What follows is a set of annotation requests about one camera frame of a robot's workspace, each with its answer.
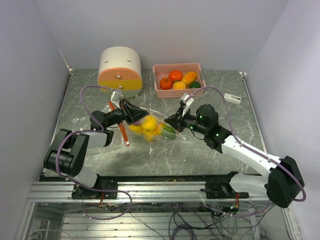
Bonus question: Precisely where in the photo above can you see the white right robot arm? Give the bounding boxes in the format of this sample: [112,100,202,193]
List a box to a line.
[164,104,306,208]

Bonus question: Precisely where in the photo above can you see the round pastel mini drawer cabinet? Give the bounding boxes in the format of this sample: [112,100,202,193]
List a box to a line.
[97,46,143,98]

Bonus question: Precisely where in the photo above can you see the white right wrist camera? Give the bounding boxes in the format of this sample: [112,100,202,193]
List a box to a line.
[180,93,194,116]

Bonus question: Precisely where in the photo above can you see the white plastic clip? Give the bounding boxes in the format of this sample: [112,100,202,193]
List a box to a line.
[223,93,242,105]

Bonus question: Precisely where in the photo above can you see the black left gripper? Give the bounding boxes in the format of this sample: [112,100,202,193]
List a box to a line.
[106,99,151,128]

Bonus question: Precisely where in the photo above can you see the fake yellow lemon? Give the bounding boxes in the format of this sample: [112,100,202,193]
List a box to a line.
[141,115,157,132]

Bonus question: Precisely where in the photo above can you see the tangled floor cables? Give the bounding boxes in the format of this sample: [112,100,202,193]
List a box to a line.
[82,194,271,240]

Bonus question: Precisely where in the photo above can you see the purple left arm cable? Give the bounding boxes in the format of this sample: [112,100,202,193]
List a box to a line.
[55,84,133,221]

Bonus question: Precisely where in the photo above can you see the fake yellow orange mango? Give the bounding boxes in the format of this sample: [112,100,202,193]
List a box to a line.
[181,71,198,86]

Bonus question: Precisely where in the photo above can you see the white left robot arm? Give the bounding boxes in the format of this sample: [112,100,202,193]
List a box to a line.
[43,100,149,199]

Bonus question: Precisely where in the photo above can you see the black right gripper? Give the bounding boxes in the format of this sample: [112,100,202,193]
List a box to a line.
[164,106,208,135]

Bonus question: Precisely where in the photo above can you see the clear red-zip bag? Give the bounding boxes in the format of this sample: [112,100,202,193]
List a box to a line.
[69,108,124,151]

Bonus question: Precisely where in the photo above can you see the fake yellow peach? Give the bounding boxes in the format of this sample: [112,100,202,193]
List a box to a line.
[172,81,187,90]

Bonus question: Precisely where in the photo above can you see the fake dark green avocado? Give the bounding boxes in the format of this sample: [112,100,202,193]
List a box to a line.
[189,80,202,89]

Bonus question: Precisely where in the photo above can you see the aluminium rail frame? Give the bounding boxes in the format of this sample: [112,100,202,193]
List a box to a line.
[21,175,302,240]

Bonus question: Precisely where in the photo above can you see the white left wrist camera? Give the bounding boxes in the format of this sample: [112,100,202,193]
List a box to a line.
[110,89,123,108]

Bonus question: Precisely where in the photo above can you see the fake red orange tomato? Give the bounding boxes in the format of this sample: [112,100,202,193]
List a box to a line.
[159,77,173,91]

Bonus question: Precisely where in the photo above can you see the clear white-slider zip bag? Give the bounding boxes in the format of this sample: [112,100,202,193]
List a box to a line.
[126,107,187,142]

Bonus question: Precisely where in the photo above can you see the fake green orange mango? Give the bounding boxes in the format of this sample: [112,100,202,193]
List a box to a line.
[159,123,177,140]

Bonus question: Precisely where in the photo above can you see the fake yellow bell pepper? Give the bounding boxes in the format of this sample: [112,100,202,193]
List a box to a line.
[128,125,161,142]

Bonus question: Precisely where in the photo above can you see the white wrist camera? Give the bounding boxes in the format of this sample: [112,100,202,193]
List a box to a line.
[110,89,123,108]
[180,93,194,116]

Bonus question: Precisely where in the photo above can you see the pink perforated plastic basket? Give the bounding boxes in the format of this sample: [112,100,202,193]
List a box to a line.
[152,63,206,99]

